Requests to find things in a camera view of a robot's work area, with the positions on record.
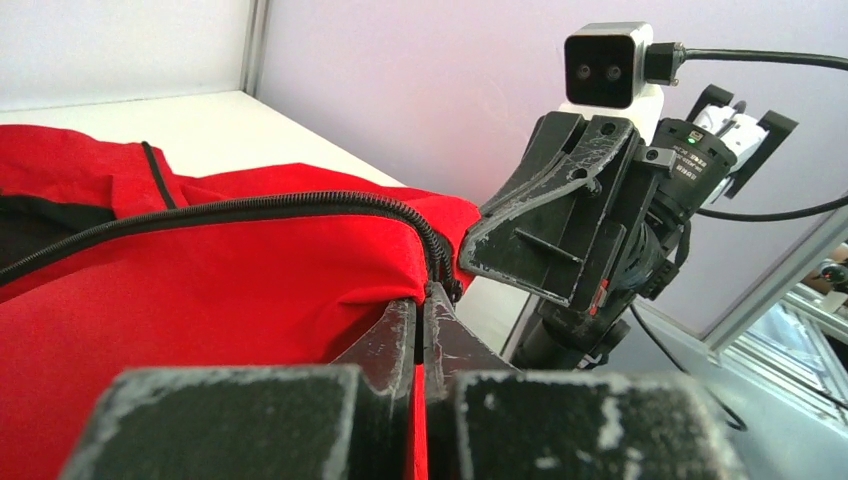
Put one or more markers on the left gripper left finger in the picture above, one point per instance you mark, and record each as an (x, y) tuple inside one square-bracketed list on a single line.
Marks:
[(349, 419)]

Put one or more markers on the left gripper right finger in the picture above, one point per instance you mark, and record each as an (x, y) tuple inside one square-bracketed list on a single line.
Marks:
[(486, 420)]

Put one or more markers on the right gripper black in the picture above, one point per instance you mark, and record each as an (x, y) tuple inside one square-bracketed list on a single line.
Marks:
[(572, 225)]

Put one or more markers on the red jacket black lining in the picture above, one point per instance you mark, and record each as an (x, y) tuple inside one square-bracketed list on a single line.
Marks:
[(111, 261)]

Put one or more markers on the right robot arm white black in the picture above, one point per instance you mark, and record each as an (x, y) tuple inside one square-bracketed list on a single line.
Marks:
[(717, 148)]

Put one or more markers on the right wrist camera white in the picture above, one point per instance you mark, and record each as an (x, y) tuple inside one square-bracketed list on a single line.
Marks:
[(604, 75)]

